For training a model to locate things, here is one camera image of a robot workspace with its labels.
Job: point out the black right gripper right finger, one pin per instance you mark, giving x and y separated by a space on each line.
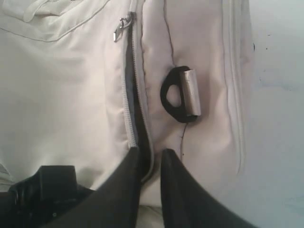
185 204

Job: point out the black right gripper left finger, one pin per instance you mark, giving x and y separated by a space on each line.
113 205

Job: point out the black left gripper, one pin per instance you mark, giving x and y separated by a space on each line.
43 197

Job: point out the cream fabric duffel bag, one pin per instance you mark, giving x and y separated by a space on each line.
84 81

